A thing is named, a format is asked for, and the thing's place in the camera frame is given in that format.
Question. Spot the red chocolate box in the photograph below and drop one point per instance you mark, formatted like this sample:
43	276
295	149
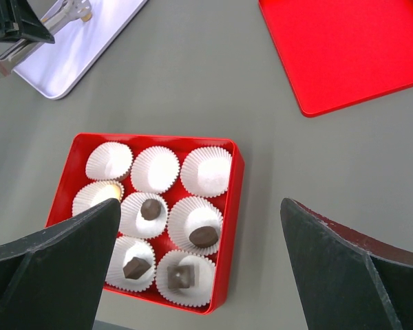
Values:
74	178

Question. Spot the lavender plastic tray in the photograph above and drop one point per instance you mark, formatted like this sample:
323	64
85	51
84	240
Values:
54	69

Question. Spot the white paper cup middle-left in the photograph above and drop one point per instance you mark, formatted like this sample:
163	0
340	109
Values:
90	195

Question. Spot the white paper cup top-middle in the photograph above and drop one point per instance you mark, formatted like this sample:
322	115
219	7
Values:
155	170

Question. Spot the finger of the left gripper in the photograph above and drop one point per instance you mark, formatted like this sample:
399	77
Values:
18	22

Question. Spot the dark square chocolate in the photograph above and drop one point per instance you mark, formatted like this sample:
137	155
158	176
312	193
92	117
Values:
180	276

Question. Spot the red box lid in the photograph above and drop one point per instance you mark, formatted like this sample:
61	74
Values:
340	53

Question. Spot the caramel oval chocolate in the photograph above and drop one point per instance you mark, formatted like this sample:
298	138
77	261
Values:
87	17

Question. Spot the white paper cup centre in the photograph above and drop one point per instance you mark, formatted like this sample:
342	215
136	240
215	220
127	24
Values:
133	224

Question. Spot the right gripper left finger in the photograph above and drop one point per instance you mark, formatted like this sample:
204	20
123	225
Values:
53	278

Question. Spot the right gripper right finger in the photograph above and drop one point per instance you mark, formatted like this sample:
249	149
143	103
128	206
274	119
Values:
346	279

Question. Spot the white paper cup middle-right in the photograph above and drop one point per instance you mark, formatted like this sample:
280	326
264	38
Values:
188	214

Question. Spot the white paper cup top-right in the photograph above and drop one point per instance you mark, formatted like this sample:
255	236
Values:
205	171

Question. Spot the cream white chocolate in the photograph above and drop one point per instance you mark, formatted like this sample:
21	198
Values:
112	191

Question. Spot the white paper cup top-left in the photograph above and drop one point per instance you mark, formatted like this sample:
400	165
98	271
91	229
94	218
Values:
109	161

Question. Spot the white paper cup bottom-right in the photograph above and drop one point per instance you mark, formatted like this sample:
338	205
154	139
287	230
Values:
192	292

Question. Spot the metal tongs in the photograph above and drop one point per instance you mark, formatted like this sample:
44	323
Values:
68	11

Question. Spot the dark round chocolate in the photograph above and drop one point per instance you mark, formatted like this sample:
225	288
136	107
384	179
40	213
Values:
150	209

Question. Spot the white paper cup bottom-left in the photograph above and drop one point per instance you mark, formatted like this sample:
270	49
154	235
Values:
125	249

